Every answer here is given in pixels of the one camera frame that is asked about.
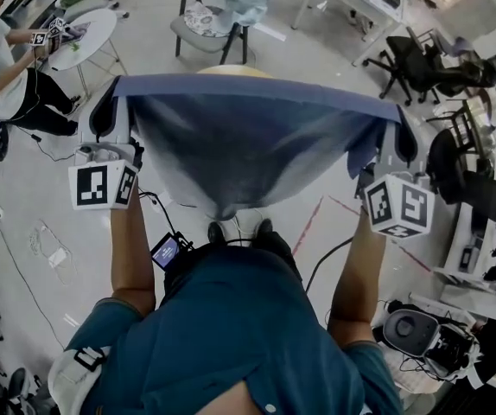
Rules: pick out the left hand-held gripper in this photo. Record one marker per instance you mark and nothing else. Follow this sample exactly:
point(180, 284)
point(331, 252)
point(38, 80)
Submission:
point(92, 186)

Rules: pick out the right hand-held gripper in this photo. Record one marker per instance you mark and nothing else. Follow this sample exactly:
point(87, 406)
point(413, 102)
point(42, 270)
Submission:
point(403, 206)

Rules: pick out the blue-grey cloth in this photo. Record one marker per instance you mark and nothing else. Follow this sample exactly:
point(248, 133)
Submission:
point(248, 136)

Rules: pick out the person's right forearm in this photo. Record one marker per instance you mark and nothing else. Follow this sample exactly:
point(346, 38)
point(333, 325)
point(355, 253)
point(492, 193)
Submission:
point(356, 283)

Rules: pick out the person's left forearm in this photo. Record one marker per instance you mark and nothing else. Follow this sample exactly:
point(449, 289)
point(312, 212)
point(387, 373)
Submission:
point(133, 266)

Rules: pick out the dark wooden chair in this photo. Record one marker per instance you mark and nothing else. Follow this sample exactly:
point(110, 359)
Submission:
point(464, 115)

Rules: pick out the black office chair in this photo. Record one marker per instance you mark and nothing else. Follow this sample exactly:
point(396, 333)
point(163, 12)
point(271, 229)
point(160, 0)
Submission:
point(468, 69)
point(408, 65)
point(481, 188)

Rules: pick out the white round side table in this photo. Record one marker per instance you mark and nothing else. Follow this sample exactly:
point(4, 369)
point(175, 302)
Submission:
point(97, 33)

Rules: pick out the white shelf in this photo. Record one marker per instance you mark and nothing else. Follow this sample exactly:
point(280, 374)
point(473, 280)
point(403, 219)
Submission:
point(464, 240)

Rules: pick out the grey chair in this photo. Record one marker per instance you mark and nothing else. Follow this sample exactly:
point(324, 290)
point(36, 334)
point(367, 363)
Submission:
point(200, 41)

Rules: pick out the round wooden table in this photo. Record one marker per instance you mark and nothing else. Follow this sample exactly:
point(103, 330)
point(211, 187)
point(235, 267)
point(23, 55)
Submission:
point(235, 71)

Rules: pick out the patterned seat cushion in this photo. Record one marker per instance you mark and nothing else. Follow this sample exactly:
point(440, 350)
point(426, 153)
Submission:
point(207, 22)

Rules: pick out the small black monitor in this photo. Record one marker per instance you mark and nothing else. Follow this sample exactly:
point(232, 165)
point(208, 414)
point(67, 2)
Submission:
point(166, 251)

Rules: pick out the white power adapter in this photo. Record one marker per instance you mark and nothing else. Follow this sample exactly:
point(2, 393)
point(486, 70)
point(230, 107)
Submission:
point(58, 257)

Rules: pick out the person's left black shoe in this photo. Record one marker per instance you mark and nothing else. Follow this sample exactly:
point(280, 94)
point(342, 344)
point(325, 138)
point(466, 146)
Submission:
point(218, 231)

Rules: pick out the person's black shoe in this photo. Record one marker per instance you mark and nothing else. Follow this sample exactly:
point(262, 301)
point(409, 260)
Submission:
point(218, 231)
point(264, 227)

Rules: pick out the person's right black shoe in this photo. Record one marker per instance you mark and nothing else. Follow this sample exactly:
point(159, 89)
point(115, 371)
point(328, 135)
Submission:
point(264, 227)

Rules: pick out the white shell black face device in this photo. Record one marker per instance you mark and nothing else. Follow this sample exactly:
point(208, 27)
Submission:
point(410, 333)
point(17, 383)

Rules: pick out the white grid panel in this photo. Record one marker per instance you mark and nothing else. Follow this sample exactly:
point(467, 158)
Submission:
point(412, 374)

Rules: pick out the person's teal shirt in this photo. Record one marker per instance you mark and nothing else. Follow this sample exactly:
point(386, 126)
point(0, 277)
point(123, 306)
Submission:
point(230, 331)

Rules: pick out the white pouch with black buckle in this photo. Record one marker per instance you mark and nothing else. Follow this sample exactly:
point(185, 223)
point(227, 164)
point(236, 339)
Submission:
point(68, 383)

